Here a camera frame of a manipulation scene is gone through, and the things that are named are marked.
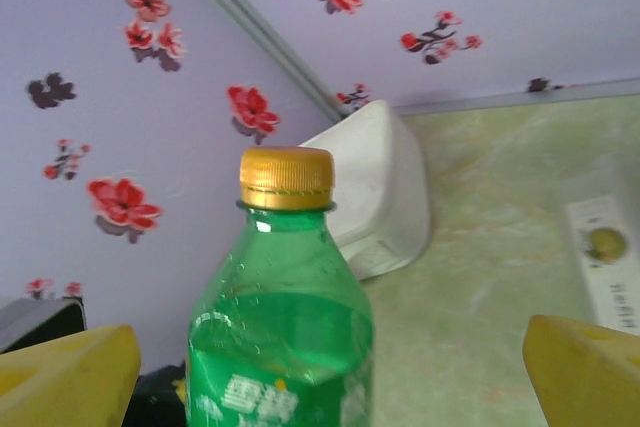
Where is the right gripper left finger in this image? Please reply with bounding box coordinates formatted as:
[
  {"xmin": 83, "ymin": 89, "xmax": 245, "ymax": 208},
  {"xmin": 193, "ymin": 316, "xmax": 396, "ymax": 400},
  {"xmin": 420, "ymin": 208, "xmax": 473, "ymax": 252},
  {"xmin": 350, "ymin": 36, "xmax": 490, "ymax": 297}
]
[{"xmin": 0, "ymin": 324, "xmax": 143, "ymax": 427}]

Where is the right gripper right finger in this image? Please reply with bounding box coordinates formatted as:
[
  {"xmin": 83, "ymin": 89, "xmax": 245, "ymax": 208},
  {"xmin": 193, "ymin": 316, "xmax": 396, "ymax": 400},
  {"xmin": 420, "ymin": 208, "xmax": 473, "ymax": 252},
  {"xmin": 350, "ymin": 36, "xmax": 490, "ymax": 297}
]
[{"xmin": 522, "ymin": 314, "xmax": 640, "ymax": 427}]

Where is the green bottle yellow cap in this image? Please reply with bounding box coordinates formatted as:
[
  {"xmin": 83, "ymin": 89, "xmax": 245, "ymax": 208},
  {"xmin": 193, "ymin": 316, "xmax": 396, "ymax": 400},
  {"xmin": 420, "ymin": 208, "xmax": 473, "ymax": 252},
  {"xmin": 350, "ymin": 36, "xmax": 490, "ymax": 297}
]
[{"xmin": 183, "ymin": 145, "xmax": 376, "ymax": 427}]

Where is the white long cardboard box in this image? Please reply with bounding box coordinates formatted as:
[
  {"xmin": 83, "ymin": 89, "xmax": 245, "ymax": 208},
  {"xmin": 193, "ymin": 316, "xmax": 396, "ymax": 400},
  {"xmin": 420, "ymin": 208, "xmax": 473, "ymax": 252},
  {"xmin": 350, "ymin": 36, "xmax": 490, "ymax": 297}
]
[{"xmin": 562, "ymin": 191, "xmax": 640, "ymax": 333}]

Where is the white plastic storage box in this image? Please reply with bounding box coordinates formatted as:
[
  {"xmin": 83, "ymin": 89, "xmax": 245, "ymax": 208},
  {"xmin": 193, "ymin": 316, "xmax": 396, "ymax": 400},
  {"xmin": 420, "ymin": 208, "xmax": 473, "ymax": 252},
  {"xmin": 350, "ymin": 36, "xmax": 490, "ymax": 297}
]
[{"xmin": 298, "ymin": 99, "xmax": 434, "ymax": 281}]

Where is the thin aluminium wall rail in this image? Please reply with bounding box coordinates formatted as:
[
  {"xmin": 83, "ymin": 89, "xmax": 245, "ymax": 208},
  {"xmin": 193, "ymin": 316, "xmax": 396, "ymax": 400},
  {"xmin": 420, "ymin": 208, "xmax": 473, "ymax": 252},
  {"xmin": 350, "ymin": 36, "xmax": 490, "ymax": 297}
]
[{"xmin": 394, "ymin": 77, "xmax": 640, "ymax": 116}]

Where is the aluminium frame post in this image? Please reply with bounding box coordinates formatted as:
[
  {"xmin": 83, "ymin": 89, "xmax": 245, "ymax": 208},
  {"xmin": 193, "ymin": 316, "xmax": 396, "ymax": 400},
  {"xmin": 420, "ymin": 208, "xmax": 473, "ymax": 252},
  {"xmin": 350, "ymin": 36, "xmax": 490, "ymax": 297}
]
[{"xmin": 159, "ymin": 0, "xmax": 351, "ymax": 123}]

